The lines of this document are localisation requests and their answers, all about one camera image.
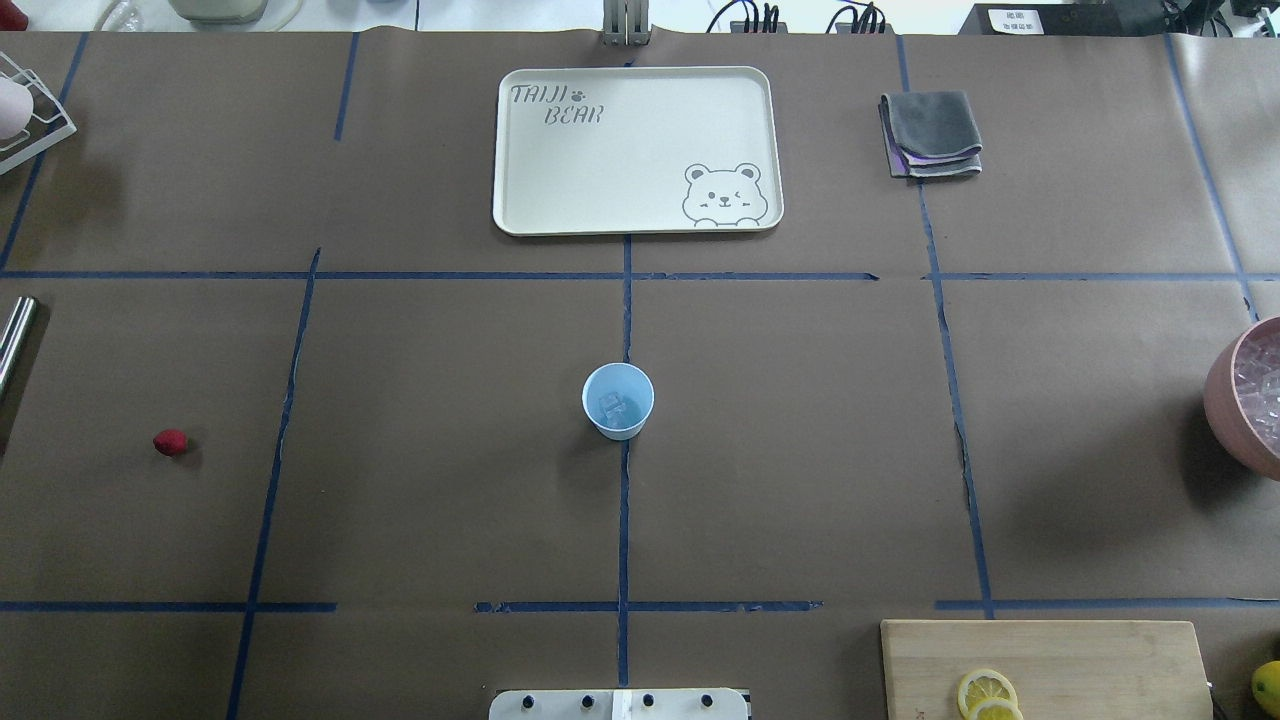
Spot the light blue plastic cup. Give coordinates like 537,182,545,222
581,363,655,441

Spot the steel muddler with black tip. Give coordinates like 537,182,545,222
0,296,40,397

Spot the clear ice cube in cup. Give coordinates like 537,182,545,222
599,392,631,427

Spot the pink bowl of ice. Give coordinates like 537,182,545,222
1203,316,1279,480

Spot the cream bear serving tray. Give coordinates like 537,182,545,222
492,67,785,237

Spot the grey folded cloth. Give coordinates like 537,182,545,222
878,90,983,181

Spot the wooden cutting board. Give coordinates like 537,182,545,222
879,619,1213,719

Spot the red strawberry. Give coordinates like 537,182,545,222
152,428,189,457

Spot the lemon slices stack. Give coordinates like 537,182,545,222
956,667,1024,719

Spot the yellow lemon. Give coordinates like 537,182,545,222
1251,660,1280,719

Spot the aluminium frame post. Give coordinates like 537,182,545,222
602,0,652,47

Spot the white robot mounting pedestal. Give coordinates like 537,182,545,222
488,687,753,719

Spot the white wire cup rack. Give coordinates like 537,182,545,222
1,53,78,176

